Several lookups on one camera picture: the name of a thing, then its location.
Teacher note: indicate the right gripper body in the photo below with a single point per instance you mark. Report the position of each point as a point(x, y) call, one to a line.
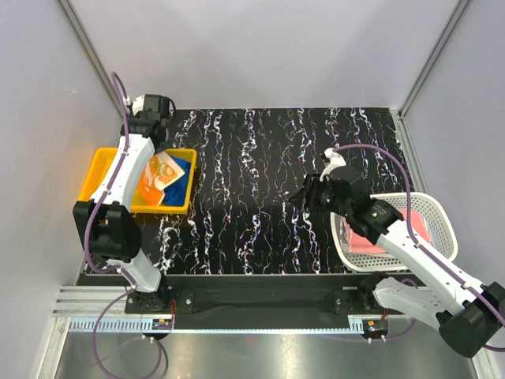
point(322, 199)

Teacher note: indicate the pink white towel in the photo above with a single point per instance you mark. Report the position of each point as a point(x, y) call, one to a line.
point(358, 244)

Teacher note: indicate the orange patterned towel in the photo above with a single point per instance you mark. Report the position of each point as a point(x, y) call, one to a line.
point(159, 173)

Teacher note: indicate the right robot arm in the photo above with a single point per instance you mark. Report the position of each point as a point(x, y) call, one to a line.
point(466, 312)

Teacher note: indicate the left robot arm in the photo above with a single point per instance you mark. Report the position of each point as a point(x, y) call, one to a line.
point(109, 234)

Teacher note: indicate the yellow plastic bin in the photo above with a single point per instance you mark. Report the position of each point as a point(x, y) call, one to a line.
point(101, 163)

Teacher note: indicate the blue towel in bin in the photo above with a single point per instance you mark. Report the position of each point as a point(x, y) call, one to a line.
point(175, 193)

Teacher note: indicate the white plastic basket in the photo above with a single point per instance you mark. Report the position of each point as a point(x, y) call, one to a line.
point(439, 228)

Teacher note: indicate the right controller board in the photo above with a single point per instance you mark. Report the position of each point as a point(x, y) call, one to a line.
point(376, 326)

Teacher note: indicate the controller board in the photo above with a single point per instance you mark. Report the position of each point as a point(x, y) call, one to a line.
point(376, 326)
point(163, 324)

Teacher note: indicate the left controller board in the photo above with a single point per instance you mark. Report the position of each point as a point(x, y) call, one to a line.
point(163, 324)

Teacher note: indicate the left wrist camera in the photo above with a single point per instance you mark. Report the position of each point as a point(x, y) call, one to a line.
point(133, 107)

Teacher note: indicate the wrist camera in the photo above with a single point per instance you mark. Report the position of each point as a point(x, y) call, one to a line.
point(332, 160)
point(133, 107)

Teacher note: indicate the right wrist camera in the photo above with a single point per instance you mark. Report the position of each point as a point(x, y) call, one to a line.
point(332, 160)

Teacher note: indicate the left aluminium frame post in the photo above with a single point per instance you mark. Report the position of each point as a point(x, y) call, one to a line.
point(71, 16)

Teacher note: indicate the aluminium frame post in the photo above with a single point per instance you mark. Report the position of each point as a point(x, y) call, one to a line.
point(71, 16)
point(459, 11)

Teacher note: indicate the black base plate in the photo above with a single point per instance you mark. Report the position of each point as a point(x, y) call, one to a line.
point(261, 302)

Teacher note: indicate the right aluminium frame post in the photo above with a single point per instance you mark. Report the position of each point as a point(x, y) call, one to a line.
point(459, 11)

